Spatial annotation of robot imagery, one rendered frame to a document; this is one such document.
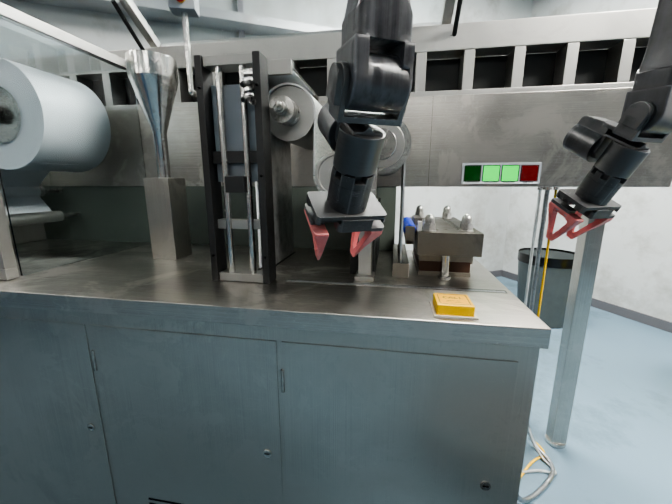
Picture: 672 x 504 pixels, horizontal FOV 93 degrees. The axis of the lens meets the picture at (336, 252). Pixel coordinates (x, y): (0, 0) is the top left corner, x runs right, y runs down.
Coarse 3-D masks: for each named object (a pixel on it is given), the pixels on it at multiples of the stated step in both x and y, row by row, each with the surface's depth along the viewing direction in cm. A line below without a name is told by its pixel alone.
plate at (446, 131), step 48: (432, 96) 108; (480, 96) 106; (528, 96) 103; (576, 96) 101; (624, 96) 99; (144, 144) 130; (192, 144) 126; (432, 144) 111; (480, 144) 109; (528, 144) 106
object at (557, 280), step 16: (528, 256) 259; (544, 256) 287; (560, 256) 279; (560, 272) 246; (544, 288) 254; (560, 288) 250; (528, 304) 266; (544, 304) 257; (560, 304) 254; (544, 320) 260; (560, 320) 258
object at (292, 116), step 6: (282, 96) 80; (288, 102) 80; (294, 102) 83; (270, 108) 81; (288, 108) 80; (294, 108) 80; (276, 114) 81; (288, 114) 81; (294, 114) 81; (276, 120) 81; (282, 120) 81; (288, 120) 81; (294, 120) 84
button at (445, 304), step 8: (440, 296) 66; (448, 296) 66; (456, 296) 66; (464, 296) 66; (440, 304) 62; (448, 304) 62; (456, 304) 62; (464, 304) 62; (472, 304) 62; (440, 312) 62; (448, 312) 62; (456, 312) 62; (464, 312) 62; (472, 312) 61
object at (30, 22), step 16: (16, 16) 85; (48, 32) 92; (64, 32) 97; (80, 48) 102; (96, 48) 107; (0, 192) 82; (0, 208) 83; (0, 224) 83; (0, 240) 83; (0, 256) 83; (0, 272) 85; (16, 272) 87
